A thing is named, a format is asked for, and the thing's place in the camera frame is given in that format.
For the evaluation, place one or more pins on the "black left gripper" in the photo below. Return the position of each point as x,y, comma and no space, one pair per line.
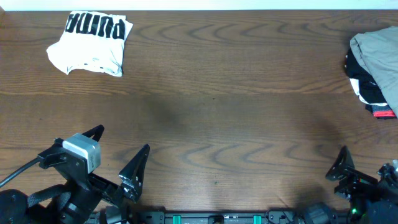
104,182

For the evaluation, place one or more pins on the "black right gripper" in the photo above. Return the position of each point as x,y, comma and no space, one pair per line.
359,182

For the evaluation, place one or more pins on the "white t-shirt black print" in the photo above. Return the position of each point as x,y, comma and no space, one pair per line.
92,41

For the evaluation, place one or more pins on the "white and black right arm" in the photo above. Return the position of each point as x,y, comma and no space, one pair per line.
360,211

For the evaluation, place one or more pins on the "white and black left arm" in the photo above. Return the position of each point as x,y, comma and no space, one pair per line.
85,197

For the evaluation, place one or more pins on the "black red folded garment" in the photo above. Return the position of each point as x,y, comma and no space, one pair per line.
366,89

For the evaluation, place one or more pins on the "grey folded garment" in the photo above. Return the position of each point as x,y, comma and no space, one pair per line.
376,52

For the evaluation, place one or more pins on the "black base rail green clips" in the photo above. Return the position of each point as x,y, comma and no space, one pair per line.
159,217

